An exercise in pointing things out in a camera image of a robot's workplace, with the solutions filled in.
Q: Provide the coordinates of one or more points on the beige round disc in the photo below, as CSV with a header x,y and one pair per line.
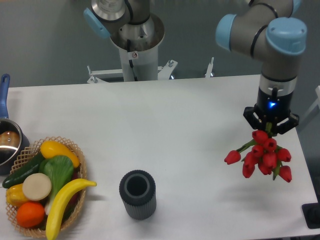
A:
x,y
37,186

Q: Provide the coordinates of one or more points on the blue handled saucepan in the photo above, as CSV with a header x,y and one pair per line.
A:
x,y
12,138

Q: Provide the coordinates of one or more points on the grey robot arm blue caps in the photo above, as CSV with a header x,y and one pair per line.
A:
x,y
269,33

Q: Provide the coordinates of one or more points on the black device at edge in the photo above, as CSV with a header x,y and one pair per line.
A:
x,y
311,212

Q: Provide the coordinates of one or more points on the woven wicker basket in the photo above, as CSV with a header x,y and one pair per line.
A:
x,y
73,209

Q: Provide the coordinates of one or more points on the dark green cucumber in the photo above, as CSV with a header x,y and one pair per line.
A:
x,y
18,176

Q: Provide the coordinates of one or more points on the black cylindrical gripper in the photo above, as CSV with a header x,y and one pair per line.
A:
x,y
274,109

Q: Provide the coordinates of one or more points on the white frame at right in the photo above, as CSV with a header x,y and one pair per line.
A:
x,y
311,112

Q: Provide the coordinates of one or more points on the red tulip bouquet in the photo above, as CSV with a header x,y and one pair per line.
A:
x,y
264,153

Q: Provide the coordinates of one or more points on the silver robot base column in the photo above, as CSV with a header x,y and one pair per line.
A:
x,y
134,30

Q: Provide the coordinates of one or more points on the white metal mounting frame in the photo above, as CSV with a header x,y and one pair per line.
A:
x,y
165,72

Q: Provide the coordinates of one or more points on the orange fruit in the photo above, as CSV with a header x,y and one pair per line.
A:
x,y
30,214

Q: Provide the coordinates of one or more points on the dark grey ribbed vase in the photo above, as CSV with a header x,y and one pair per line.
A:
x,y
137,190

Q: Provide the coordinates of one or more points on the yellow bell pepper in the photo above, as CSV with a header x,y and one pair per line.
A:
x,y
15,195

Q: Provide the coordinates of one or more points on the yellow squash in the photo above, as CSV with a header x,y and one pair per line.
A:
x,y
50,149

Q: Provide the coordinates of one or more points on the green bok choy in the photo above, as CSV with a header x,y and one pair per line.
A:
x,y
59,169

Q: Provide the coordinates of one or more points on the yellow banana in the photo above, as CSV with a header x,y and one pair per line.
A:
x,y
59,204

